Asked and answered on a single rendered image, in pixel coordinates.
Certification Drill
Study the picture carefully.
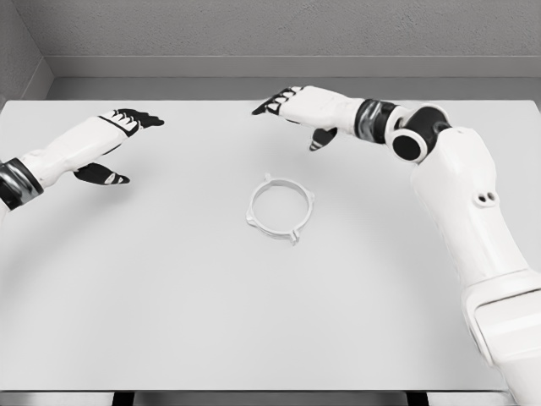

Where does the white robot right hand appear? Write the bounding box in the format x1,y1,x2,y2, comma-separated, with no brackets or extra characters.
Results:
251,85,348,152

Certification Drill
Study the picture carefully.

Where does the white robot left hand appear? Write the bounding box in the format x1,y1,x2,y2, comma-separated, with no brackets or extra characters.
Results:
51,107,166,186

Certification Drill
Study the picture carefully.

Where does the white round pipe clamp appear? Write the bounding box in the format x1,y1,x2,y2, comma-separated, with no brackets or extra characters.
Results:
244,171,316,246

